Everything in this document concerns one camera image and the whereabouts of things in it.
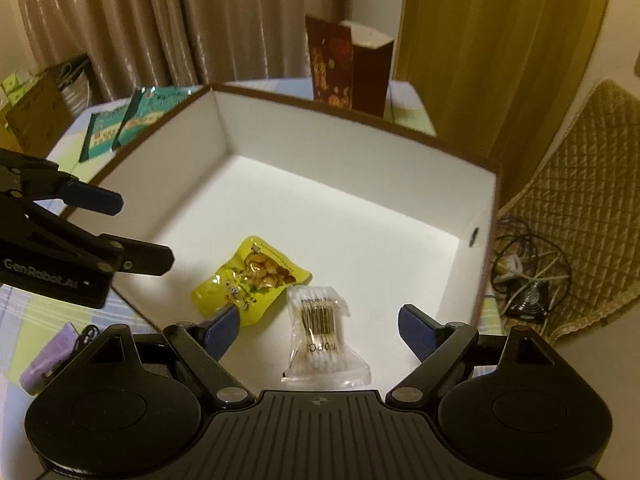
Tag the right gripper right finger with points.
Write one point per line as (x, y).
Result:
(444, 352)

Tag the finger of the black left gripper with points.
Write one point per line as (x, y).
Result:
(33, 178)
(49, 236)

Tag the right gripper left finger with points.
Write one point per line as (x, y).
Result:
(199, 349)

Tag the purple cream tube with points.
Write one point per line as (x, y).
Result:
(57, 351)

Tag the yellow snack packet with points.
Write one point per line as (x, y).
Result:
(251, 280)

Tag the wooden cotton swab bag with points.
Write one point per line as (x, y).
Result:
(320, 359)

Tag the brown cardboard carton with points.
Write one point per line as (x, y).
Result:
(40, 118)

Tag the checked tablecloth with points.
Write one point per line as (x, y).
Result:
(60, 279)

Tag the green packet front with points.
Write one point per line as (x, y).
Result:
(101, 132)

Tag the green packet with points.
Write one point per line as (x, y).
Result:
(101, 132)
(146, 107)

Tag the green packet rear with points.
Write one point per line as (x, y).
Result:
(146, 107)

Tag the brown cardboard storage box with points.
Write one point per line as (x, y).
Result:
(325, 199)

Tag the beige curtain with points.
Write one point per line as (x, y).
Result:
(135, 43)

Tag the quilted tan chair cushion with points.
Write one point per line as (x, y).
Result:
(585, 199)

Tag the dark red gift bag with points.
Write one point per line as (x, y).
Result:
(349, 64)

